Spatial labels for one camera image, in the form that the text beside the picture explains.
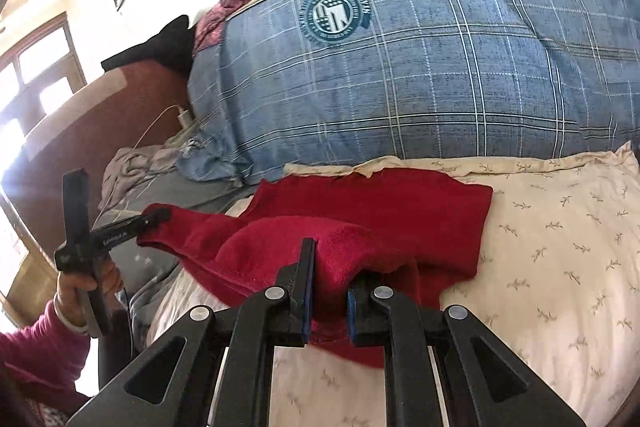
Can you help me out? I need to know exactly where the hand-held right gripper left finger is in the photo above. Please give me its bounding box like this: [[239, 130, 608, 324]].
[[65, 237, 318, 427]]

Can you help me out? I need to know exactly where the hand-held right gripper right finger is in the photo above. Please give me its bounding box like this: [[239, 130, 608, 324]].
[[346, 274, 586, 427]]

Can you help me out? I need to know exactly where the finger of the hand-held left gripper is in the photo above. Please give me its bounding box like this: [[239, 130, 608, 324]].
[[92, 207, 172, 250]]

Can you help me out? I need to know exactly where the red sweater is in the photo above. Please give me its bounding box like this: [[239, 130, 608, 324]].
[[136, 169, 494, 370]]

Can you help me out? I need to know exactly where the person's left forearm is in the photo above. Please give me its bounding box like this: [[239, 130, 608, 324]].
[[0, 299, 93, 413]]

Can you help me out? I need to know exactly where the person's left hand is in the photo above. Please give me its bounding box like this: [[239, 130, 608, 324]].
[[54, 259, 125, 325]]

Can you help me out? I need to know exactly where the grey striped star blanket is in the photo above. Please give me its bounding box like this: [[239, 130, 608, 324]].
[[100, 172, 261, 358]]

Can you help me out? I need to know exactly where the light grey crumpled cloth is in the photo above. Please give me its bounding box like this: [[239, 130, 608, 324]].
[[100, 146, 191, 208]]

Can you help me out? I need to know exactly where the brown wooden headboard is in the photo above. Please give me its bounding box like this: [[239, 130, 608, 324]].
[[0, 57, 196, 258]]

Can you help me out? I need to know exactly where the white charger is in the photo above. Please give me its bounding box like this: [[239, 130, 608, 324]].
[[172, 104, 198, 130]]

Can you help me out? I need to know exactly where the wooden framed window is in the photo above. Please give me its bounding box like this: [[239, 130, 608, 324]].
[[0, 14, 88, 148]]

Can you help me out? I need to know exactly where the black cloth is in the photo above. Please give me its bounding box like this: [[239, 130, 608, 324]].
[[101, 14, 196, 72]]

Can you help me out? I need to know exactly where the cream leaf-print sheet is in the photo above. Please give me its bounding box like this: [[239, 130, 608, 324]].
[[145, 139, 640, 427]]

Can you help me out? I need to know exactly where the maroon patterned cloth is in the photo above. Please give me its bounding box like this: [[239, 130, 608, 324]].
[[192, 0, 261, 55]]

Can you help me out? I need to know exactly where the blue plaid quilt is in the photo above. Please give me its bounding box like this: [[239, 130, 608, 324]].
[[176, 0, 640, 188]]

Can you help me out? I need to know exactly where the white charger cable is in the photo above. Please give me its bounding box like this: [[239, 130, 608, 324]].
[[97, 106, 180, 218]]

